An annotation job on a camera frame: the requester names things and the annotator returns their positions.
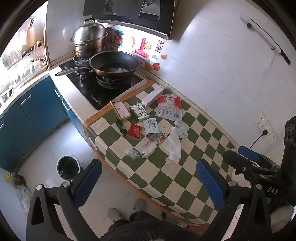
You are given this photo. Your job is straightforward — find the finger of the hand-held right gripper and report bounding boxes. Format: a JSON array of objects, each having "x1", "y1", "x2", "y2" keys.
[
  {"x1": 223, "y1": 149, "x2": 278, "y2": 186},
  {"x1": 238, "y1": 146, "x2": 281, "y2": 171}
]

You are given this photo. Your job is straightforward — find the metal dish rack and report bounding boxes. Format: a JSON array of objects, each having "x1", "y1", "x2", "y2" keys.
[{"x1": 0, "y1": 16, "x2": 48, "y2": 90}]

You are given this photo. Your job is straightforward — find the grey slipper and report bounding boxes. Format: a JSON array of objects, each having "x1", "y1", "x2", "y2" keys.
[
  {"x1": 107, "y1": 207, "x2": 123, "y2": 223},
  {"x1": 134, "y1": 198, "x2": 147, "y2": 212}
]

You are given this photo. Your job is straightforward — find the clear plastic wrapper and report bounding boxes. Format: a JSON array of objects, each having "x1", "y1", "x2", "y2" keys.
[{"x1": 126, "y1": 133, "x2": 167, "y2": 159}]

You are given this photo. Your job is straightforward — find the white crumpled tissue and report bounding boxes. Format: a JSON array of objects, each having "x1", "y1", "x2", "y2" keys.
[{"x1": 161, "y1": 127, "x2": 182, "y2": 164}]

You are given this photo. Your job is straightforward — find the red sachet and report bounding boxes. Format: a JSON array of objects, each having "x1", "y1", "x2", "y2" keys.
[{"x1": 127, "y1": 124, "x2": 142, "y2": 139}]

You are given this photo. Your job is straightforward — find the long white box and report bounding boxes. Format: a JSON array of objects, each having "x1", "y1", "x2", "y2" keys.
[{"x1": 141, "y1": 85, "x2": 165, "y2": 107}]

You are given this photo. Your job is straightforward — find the black range hood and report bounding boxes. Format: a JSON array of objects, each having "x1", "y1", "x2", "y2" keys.
[{"x1": 83, "y1": 0, "x2": 174, "y2": 40}]

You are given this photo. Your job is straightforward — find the green white medicine box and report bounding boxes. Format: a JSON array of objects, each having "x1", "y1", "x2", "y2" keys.
[{"x1": 129, "y1": 104, "x2": 150, "y2": 122}]

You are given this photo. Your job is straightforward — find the black gas stove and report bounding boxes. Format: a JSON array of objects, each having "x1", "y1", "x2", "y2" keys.
[{"x1": 59, "y1": 57, "x2": 144, "y2": 111}]

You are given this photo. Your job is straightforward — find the black white wall rail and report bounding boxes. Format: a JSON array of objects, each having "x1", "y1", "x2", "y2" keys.
[{"x1": 239, "y1": 13, "x2": 291, "y2": 65}]

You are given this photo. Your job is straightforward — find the round dark trash bin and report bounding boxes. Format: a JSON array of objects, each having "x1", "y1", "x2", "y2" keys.
[{"x1": 57, "y1": 156, "x2": 81, "y2": 181}]

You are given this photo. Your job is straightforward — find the colourful puzzle wall stickers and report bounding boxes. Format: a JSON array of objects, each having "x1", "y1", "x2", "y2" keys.
[{"x1": 105, "y1": 26, "x2": 125, "y2": 50}]

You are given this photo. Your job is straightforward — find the white wall socket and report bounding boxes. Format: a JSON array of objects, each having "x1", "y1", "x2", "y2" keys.
[
  {"x1": 266, "y1": 131, "x2": 278, "y2": 145},
  {"x1": 255, "y1": 112, "x2": 269, "y2": 126},
  {"x1": 260, "y1": 123, "x2": 273, "y2": 136}
]

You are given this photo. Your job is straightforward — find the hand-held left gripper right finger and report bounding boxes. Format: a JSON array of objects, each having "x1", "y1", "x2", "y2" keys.
[{"x1": 196, "y1": 159, "x2": 274, "y2": 241}]

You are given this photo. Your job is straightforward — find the pink wall sticker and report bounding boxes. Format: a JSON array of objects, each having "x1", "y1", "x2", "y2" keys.
[{"x1": 134, "y1": 38, "x2": 150, "y2": 59}]

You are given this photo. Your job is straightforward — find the dark green wrapper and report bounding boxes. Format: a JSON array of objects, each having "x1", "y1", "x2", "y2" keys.
[{"x1": 115, "y1": 118, "x2": 128, "y2": 135}]

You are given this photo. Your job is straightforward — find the blue kitchen cabinet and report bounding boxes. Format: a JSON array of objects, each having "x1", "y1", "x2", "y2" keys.
[
  {"x1": 54, "y1": 86, "x2": 86, "y2": 141},
  {"x1": 0, "y1": 76, "x2": 70, "y2": 172}
]

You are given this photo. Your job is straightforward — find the red white plastic package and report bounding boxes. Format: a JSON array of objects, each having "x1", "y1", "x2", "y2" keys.
[{"x1": 155, "y1": 94, "x2": 183, "y2": 122}]

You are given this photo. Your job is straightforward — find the brown flat box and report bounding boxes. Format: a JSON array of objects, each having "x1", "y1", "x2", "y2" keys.
[{"x1": 110, "y1": 99, "x2": 130, "y2": 121}]

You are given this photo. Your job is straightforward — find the crumpled plastic bags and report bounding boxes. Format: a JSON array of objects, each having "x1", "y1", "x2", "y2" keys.
[{"x1": 17, "y1": 185, "x2": 32, "y2": 207}]

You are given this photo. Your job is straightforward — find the oval frame wall sticker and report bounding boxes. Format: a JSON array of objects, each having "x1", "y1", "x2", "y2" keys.
[{"x1": 125, "y1": 36, "x2": 136, "y2": 49}]

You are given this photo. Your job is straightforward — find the black plug with cable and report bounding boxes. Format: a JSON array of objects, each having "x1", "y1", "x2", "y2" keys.
[{"x1": 250, "y1": 129, "x2": 269, "y2": 149}]

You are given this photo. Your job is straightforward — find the oil bottle yellow cap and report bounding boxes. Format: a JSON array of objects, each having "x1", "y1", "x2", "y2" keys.
[{"x1": 5, "y1": 172, "x2": 26, "y2": 186}]

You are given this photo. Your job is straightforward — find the black wok with handle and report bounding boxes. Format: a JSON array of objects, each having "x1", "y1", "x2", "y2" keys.
[{"x1": 55, "y1": 51, "x2": 140, "y2": 78}]

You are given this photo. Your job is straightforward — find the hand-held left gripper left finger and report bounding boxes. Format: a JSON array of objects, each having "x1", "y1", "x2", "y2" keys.
[{"x1": 26, "y1": 159, "x2": 102, "y2": 241}]

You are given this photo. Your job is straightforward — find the steel steamer pot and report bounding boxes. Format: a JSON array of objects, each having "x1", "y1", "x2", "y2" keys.
[{"x1": 70, "y1": 19, "x2": 108, "y2": 59}]

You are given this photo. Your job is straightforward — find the green white checkered tablecloth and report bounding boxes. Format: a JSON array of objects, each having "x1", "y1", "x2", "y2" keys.
[{"x1": 83, "y1": 80, "x2": 238, "y2": 229}]

